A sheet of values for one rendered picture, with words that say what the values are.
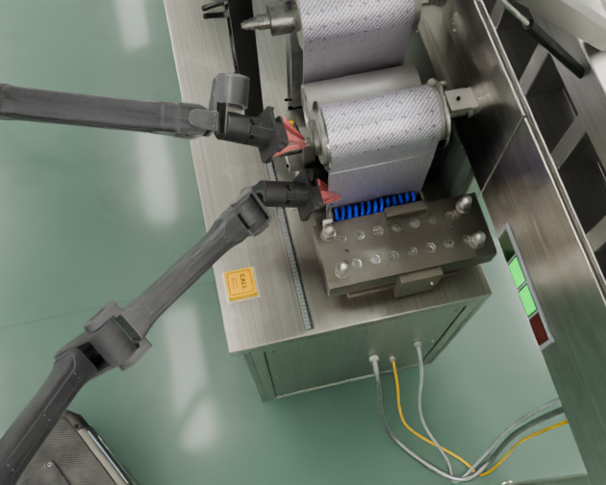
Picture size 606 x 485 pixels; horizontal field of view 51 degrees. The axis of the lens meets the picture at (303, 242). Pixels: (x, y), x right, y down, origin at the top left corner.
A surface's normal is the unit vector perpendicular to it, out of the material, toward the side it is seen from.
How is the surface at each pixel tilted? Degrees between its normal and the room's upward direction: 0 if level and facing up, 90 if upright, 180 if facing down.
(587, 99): 90
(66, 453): 0
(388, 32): 92
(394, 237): 0
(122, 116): 33
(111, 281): 0
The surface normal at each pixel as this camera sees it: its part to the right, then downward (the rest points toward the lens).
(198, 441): 0.00, -0.39
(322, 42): 0.22, 0.91
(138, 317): 0.59, -0.10
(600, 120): -0.97, 0.21
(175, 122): 0.33, 0.06
